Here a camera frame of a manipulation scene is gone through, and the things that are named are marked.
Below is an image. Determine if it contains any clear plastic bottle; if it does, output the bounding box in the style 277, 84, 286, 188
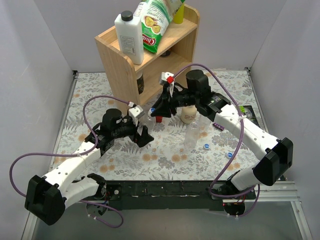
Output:
141, 109, 156, 134
184, 121, 200, 150
198, 115, 212, 132

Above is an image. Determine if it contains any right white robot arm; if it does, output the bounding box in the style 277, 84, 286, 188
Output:
151, 69, 294, 199

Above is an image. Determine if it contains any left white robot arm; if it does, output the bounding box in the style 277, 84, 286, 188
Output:
24, 105, 154, 226

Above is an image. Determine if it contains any beige lotion bottle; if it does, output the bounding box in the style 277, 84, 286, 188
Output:
180, 105, 197, 124

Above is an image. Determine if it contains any dark bottle in shelf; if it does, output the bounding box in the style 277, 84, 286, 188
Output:
136, 71, 145, 94

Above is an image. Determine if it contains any clear plastic bottle front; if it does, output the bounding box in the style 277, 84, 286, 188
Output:
184, 121, 200, 150

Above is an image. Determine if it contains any yellow bottle on shelf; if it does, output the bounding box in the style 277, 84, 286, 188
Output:
173, 3, 185, 24

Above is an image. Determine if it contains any white bottle black cap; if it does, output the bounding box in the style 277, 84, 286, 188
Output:
114, 10, 144, 65

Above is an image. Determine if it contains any red box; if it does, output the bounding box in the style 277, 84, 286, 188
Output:
155, 116, 163, 123

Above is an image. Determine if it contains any wooden shelf unit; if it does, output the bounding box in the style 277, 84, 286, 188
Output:
95, 5, 200, 106

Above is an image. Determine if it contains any floral table mat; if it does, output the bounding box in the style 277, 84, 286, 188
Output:
50, 72, 257, 181

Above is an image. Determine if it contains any purple candy bar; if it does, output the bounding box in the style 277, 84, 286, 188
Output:
212, 122, 225, 131

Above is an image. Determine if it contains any black green box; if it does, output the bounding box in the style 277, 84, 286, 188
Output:
239, 105, 257, 120

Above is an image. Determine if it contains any black base bar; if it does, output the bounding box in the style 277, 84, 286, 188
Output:
99, 180, 230, 211

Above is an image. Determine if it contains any green chips bag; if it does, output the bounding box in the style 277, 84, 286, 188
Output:
133, 0, 184, 54

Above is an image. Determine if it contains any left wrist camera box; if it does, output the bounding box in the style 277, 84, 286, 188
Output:
128, 105, 145, 127

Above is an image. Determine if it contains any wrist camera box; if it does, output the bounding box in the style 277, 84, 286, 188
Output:
128, 105, 145, 127
159, 72, 175, 97

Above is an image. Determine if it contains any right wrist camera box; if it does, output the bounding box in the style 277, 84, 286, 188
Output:
159, 72, 175, 97

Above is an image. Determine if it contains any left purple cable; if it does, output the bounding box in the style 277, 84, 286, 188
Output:
9, 94, 135, 198

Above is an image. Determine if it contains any purple cable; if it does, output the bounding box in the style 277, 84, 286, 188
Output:
9, 94, 135, 198
173, 63, 262, 217

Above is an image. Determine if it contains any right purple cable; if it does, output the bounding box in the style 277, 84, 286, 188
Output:
173, 63, 262, 217

